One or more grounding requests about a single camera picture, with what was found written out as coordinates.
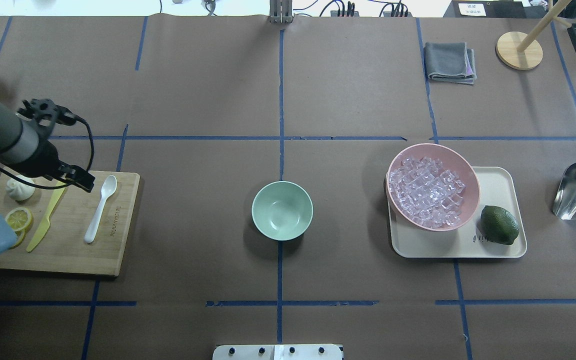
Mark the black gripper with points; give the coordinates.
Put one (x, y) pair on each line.
(45, 159)

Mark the white plastic spoon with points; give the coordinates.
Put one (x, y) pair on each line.
(108, 188)

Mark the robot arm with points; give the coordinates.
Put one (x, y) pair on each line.
(25, 148)

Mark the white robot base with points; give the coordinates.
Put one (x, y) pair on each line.
(310, 351)

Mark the green bowl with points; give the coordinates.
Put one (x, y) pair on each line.
(282, 211)

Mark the pile of ice cubes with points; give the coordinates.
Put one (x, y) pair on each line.
(427, 192)

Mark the pink bowl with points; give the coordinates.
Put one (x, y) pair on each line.
(451, 160)

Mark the yellow plastic knife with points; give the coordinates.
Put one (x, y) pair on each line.
(45, 222)

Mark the white steamed bun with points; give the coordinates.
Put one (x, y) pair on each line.
(18, 190)

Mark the lemon slice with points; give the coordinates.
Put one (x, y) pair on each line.
(20, 236)
(19, 219)

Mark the bamboo cutting board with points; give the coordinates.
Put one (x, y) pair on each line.
(64, 249)

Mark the grey folded cloth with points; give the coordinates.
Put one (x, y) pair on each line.
(450, 62)

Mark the beige tray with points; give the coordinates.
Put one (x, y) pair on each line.
(466, 242)

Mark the green avocado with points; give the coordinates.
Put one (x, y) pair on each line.
(498, 225)

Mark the wooden mug tree stand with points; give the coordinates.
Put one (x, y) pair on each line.
(521, 51)

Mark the metal frame post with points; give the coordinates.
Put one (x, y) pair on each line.
(281, 11)

